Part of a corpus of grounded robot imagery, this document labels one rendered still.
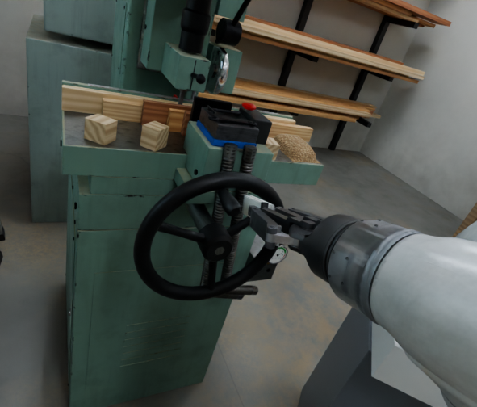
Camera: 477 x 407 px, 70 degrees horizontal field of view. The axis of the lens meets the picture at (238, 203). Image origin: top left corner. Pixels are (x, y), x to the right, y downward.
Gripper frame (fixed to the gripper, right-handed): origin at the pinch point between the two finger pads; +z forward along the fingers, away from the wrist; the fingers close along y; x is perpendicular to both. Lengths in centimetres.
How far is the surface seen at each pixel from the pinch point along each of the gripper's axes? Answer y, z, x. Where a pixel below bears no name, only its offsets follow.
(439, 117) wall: -326, 190, -51
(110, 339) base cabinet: 14, 43, 47
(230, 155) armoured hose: -0.2, 11.8, -7.0
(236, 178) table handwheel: 1.7, 4.9, -4.0
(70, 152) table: 25.2, 24.4, -4.4
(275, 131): -26.2, 38.0, -12.8
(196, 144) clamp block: 3.5, 19.5, -8.1
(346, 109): -226, 222, -46
